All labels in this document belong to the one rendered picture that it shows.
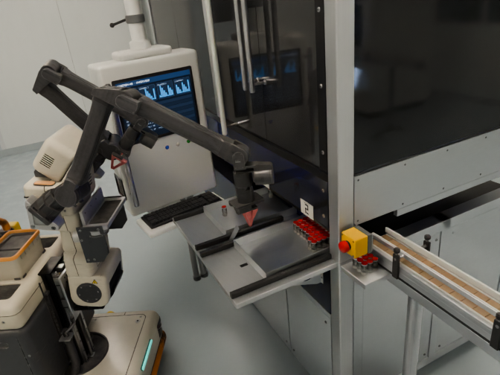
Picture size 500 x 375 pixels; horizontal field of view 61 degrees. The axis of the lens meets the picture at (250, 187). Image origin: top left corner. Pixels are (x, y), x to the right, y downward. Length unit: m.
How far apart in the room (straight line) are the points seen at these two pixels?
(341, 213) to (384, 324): 0.63
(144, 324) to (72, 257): 0.68
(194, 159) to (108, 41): 4.56
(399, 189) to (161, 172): 1.18
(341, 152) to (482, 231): 0.94
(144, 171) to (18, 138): 4.71
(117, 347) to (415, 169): 1.60
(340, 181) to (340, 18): 0.49
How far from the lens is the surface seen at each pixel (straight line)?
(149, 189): 2.22
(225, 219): 1.89
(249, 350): 2.50
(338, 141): 1.35
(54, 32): 6.59
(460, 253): 2.07
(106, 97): 1.38
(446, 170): 1.76
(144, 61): 2.09
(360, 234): 1.45
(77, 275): 1.89
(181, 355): 2.56
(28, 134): 6.77
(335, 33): 1.28
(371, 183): 1.50
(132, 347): 2.28
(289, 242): 1.68
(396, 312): 1.94
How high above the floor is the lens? 1.80
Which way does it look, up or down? 25 degrees down
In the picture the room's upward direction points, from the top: 6 degrees counter-clockwise
